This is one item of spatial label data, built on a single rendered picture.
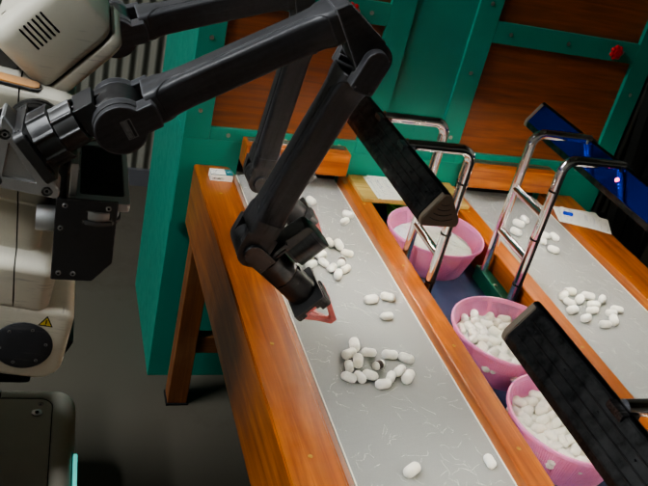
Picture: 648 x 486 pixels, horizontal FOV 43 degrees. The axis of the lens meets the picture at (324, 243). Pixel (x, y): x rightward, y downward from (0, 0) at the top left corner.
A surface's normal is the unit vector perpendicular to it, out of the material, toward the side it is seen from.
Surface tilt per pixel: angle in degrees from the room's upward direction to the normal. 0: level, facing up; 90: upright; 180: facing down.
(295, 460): 0
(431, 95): 90
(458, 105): 90
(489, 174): 90
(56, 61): 90
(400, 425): 0
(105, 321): 0
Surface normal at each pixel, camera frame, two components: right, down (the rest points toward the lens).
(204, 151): 0.26, 0.52
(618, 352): 0.22, -0.85
